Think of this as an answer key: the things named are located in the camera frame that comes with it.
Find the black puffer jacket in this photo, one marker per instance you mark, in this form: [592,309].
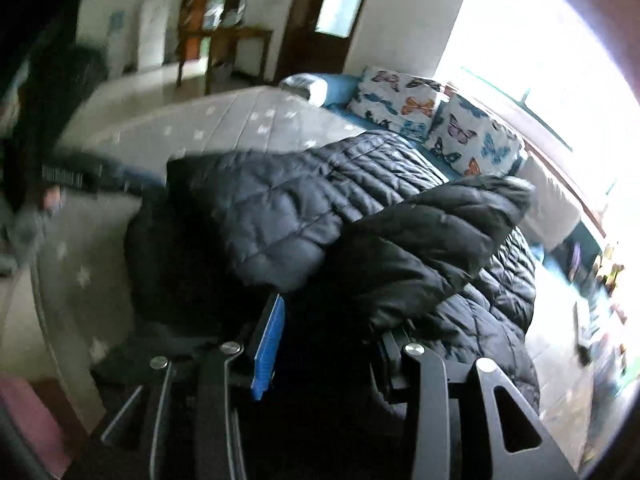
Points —
[280,210]

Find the person's left hand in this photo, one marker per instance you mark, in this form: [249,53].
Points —
[54,201]

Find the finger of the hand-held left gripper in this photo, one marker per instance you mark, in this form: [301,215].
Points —
[130,180]

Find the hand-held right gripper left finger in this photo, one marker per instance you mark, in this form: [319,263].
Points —
[267,350]

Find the person's dark clothed body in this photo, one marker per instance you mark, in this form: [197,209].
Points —
[50,110]

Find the grey star quilted mattress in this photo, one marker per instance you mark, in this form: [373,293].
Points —
[100,240]

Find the brown wooden door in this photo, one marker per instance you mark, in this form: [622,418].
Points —
[300,45]

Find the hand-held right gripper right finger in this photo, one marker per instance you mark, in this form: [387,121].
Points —
[425,385]

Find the white standing panel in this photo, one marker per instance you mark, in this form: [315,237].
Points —
[152,35]

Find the white pillow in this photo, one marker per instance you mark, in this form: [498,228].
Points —
[550,200]

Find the pink object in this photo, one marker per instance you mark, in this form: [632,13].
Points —
[30,425]

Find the butterfly print pillow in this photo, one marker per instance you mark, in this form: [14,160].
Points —
[395,102]
[475,135]

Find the wooden side table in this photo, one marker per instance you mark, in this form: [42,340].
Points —
[240,34]

